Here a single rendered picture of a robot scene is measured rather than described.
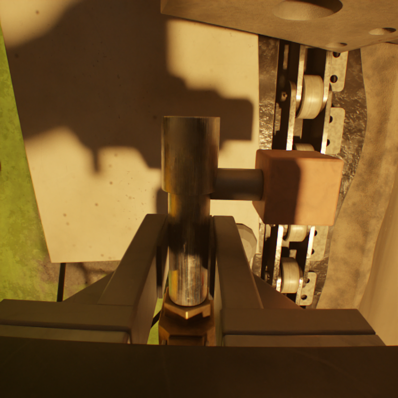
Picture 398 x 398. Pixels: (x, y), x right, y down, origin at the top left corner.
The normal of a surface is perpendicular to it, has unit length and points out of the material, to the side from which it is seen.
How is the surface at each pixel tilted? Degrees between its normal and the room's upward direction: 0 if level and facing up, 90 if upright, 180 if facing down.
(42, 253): 0
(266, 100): 0
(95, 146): 0
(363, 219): 50
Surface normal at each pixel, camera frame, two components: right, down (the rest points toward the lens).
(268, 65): 0.00, 0.29
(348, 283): -0.76, 0.15
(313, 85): 0.00, -0.14
